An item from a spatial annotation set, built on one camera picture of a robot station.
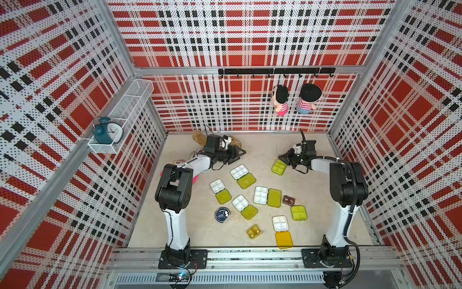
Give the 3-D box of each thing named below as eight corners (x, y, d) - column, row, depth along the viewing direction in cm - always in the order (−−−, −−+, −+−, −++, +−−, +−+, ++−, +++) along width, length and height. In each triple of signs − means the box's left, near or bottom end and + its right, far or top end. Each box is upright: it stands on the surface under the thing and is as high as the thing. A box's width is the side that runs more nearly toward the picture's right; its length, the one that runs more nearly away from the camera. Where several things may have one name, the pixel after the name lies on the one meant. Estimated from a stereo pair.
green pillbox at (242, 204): (231, 203, 91) (230, 201, 89) (240, 195, 94) (240, 193, 92) (248, 221, 86) (248, 219, 84) (257, 211, 88) (258, 209, 86)
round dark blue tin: (214, 223, 85) (214, 221, 83) (216, 208, 90) (215, 206, 88) (230, 223, 85) (230, 221, 83) (230, 208, 90) (230, 206, 88)
